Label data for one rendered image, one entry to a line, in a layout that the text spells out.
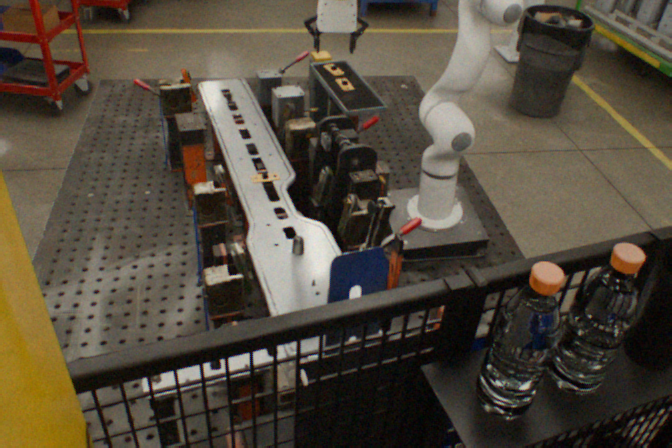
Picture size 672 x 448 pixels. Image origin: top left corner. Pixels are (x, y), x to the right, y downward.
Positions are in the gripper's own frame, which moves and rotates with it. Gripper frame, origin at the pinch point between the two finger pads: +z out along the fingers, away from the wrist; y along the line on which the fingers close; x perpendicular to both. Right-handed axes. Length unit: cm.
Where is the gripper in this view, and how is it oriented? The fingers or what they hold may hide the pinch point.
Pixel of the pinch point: (334, 47)
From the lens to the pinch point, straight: 161.9
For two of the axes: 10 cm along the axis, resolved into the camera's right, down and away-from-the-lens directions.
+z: -0.8, 7.6, 6.5
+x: 1.0, 6.5, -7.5
